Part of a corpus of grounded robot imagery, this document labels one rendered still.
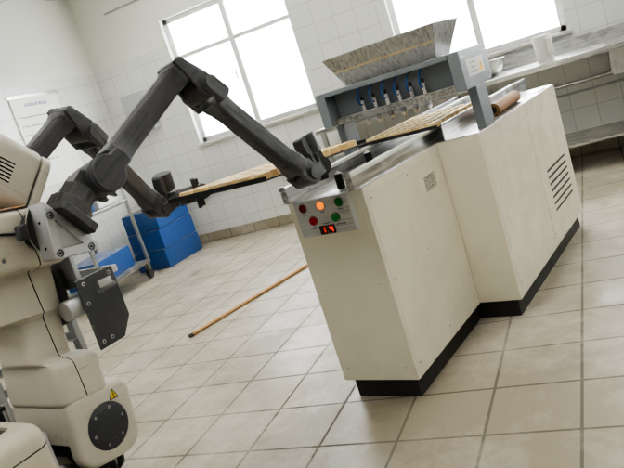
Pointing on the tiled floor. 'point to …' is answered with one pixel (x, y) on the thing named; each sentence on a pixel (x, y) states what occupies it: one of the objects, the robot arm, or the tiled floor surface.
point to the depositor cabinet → (513, 200)
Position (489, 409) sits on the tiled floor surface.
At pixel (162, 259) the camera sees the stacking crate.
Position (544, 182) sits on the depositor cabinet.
